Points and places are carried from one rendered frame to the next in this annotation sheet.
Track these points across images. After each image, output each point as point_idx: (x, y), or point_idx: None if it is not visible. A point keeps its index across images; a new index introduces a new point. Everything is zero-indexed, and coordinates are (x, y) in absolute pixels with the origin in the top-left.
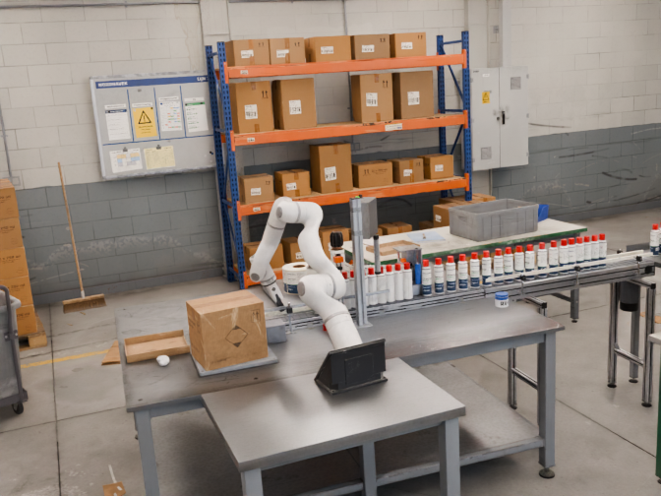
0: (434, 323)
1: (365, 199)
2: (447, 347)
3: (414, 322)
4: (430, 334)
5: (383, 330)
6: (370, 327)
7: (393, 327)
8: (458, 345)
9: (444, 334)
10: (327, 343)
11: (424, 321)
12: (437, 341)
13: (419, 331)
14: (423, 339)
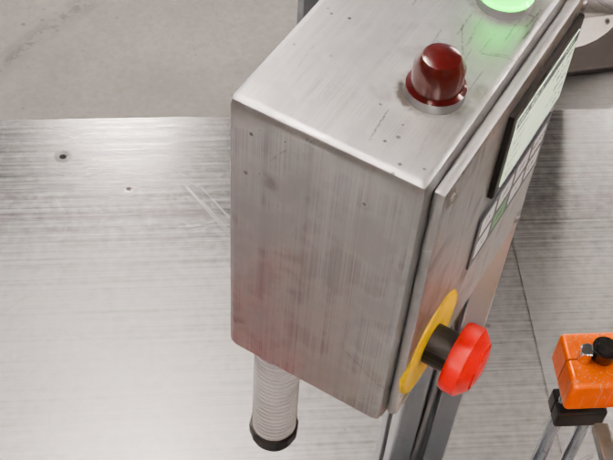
0: (34, 373)
1: (394, 31)
2: (141, 120)
3: (116, 426)
4: (127, 259)
5: (311, 388)
6: (360, 453)
7: (245, 403)
8: (89, 119)
9: (71, 237)
10: (611, 331)
11: (62, 418)
12: (145, 178)
13: (153, 308)
14: (182, 224)
